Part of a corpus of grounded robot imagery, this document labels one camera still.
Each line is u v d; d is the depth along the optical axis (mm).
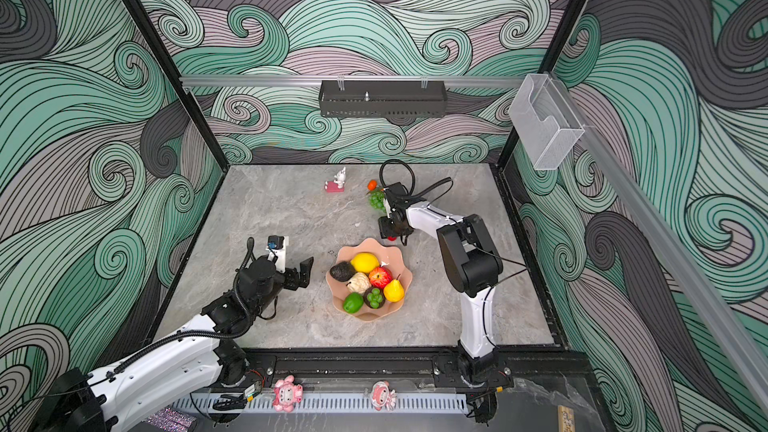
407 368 746
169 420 640
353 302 774
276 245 694
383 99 951
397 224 747
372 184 1124
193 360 579
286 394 671
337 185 1113
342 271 815
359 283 815
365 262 879
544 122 778
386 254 900
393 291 792
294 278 720
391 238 974
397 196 796
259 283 603
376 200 1041
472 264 525
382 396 671
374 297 779
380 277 832
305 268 752
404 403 697
